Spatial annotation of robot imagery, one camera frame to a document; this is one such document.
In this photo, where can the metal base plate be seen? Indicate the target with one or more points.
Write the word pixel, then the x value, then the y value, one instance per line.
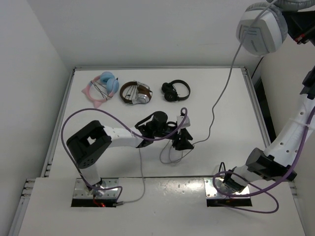
pixel 108 189
pixel 212 193

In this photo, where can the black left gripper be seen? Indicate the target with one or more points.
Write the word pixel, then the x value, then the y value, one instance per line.
pixel 182 143

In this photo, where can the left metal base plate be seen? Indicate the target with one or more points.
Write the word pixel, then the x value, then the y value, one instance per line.
pixel 108 189

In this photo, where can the black on-ear headphones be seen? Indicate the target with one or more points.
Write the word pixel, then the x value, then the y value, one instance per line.
pixel 170 92

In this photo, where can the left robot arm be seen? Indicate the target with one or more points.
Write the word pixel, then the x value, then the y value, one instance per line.
pixel 88 144

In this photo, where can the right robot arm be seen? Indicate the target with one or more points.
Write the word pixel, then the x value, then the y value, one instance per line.
pixel 278 160

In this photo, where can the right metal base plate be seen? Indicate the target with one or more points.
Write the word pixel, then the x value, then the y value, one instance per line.
pixel 212 193

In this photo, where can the white grey over-ear headphones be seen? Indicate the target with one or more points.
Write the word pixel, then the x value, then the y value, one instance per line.
pixel 262 28

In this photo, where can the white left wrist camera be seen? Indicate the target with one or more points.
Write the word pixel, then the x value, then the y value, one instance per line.
pixel 183 122

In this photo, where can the pink blue cat-ear headphones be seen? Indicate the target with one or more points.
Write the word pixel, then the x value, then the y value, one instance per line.
pixel 106 84

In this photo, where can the brown silver headphones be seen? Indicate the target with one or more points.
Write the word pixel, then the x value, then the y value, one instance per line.
pixel 135 92

